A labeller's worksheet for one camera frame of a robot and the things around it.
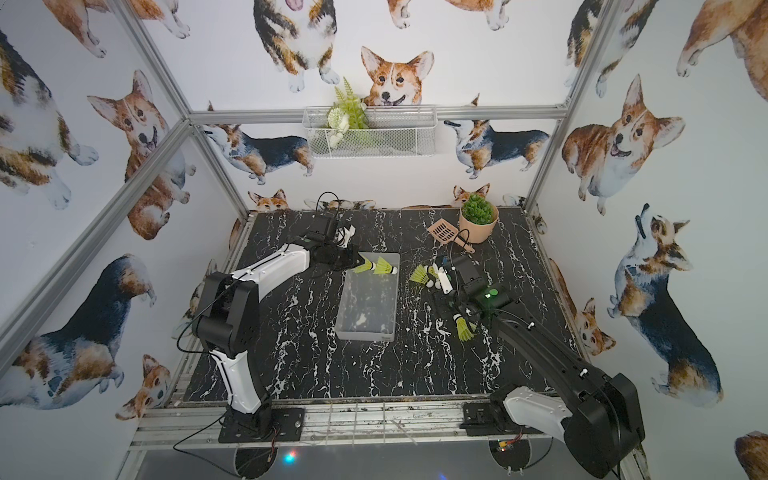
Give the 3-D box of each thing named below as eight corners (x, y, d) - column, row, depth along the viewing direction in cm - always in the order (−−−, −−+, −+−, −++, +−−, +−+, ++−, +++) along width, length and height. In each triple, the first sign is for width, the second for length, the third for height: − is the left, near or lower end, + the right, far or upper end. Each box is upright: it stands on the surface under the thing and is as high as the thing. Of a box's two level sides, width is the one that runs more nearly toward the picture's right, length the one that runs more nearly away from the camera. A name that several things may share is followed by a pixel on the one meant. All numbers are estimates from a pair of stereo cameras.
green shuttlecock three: (411, 281, 103) (411, 274, 99) (418, 270, 106) (419, 263, 102) (429, 291, 100) (430, 284, 97) (436, 279, 103) (437, 272, 100)
